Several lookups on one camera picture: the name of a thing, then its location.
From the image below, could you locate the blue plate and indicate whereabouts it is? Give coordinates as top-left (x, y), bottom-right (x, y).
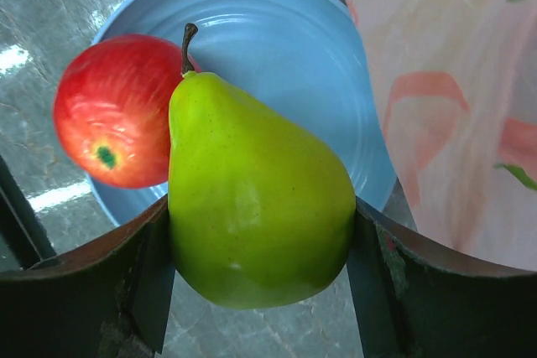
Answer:
top-left (96, 0), bottom-right (396, 210)

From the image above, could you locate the pink translucent plastic bag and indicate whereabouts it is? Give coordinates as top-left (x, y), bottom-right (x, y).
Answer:
top-left (345, 0), bottom-right (536, 271)

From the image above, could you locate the green fake pear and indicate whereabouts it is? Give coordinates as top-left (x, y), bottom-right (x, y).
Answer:
top-left (167, 22), bottom-right (357, 311)

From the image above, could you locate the red fake apple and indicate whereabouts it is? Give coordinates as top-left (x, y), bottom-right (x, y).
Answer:
top-left (53, 34), bottom-right (186, 189)

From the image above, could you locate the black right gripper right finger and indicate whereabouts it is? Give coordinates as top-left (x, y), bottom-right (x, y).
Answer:
top-left (347, 200), bottom-right (536, 357)

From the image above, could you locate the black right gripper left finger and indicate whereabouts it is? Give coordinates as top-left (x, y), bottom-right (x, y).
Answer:
top-left (1, 197), bottom-right (175, 357)

